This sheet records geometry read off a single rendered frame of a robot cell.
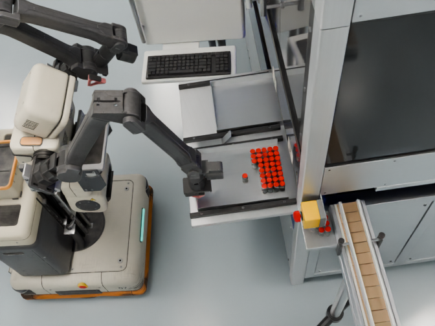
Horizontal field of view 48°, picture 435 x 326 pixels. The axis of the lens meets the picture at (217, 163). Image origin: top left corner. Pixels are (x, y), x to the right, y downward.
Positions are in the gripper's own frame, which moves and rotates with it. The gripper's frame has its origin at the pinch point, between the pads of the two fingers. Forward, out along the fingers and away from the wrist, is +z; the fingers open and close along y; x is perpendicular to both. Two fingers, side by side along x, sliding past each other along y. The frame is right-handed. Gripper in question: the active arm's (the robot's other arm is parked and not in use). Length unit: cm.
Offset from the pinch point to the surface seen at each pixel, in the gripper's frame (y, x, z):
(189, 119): -1.3, 38.1, 2.3
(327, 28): 33, -13, -91
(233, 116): 17.2, 36.5, 1.2
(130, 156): -44, 82, 92
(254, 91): 28, 48, 1
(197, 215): -1.4, -7.6, 0.7
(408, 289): 98, -21, 86
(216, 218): 5.6, -9.2, 2.4
